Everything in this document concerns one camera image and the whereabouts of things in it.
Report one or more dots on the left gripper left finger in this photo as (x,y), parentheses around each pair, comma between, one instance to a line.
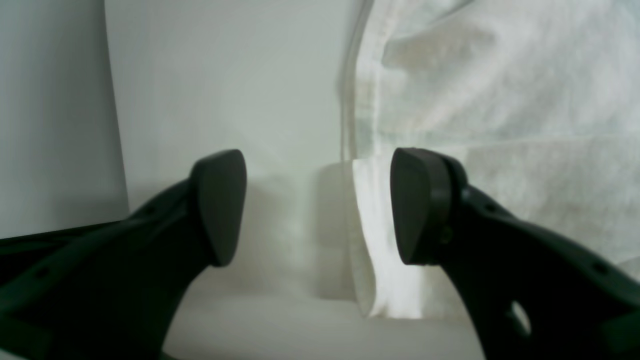
(110,291)

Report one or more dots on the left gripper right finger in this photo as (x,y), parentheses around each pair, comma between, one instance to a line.
(531,294)

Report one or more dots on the white printed T-shirt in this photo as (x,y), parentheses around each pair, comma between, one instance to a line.
(539,100)

